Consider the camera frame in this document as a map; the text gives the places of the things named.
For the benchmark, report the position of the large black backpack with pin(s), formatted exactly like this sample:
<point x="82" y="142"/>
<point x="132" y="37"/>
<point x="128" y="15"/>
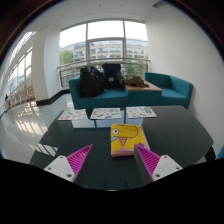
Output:
<point x="90" y="83"/>

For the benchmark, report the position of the black backpack with label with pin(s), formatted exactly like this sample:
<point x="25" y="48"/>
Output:
<point x="112" y="76"/>

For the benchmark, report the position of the teal side table wooden top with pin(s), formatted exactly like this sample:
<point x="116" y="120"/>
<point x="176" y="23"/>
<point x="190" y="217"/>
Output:
<point x="143" y="97"/>

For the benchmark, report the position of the brown jacket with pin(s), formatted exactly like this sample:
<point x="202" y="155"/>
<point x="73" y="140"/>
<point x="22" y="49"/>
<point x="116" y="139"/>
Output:
<point x="136" y="81"/>

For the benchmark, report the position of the teal fabric sofa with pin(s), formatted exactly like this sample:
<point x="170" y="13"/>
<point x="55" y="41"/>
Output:
<point x="111" y="98"/>

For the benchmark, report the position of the teal fabric armchair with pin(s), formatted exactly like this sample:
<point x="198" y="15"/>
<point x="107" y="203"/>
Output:
<point x="176" y="93"/>

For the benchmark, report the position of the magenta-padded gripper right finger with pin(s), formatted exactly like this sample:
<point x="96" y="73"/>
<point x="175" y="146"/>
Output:
<point x="165" y="168"/>

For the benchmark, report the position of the orange yellow cartoon print towel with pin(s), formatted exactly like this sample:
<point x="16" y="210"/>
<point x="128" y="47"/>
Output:
<point x="128" y="138"/>

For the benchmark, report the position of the metal window railing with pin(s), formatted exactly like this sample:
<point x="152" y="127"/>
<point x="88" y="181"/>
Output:
<point x="73" y="65"/>

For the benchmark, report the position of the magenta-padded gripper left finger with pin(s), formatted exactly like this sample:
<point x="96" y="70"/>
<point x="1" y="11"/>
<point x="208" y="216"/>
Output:
<point x="61" y="168"/>

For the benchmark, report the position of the white sticker sheet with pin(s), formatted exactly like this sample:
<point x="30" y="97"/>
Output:
<point x="141" y="112"/>
<point x="71" y="115"/>
<point x="106" y="113"/>

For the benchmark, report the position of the wooden balustrade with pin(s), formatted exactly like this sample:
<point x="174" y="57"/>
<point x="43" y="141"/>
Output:
<point x="21" y="96"/>

